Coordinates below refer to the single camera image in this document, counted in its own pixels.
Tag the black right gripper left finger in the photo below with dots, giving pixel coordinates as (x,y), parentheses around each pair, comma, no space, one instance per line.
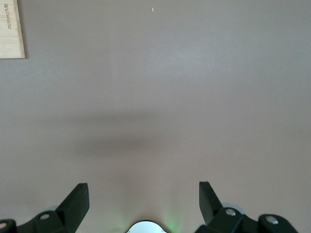
(60,222)

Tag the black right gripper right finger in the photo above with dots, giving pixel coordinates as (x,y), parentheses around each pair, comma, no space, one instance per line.
(222,222)

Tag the bamboo cutting board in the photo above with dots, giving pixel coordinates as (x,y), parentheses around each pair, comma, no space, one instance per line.
(12,36)

